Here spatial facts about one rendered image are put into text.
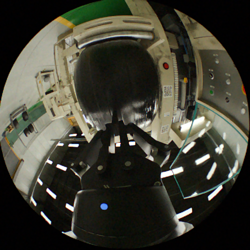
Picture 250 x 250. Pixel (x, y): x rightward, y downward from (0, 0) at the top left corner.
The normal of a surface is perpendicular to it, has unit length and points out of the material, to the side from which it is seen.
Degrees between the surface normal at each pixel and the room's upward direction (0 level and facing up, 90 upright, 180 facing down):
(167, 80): 90
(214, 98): 90
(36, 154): 90
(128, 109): 80
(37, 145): 90
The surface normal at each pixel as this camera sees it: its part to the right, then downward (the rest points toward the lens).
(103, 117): 0.16, 0.65
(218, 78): -0.97, 0.22
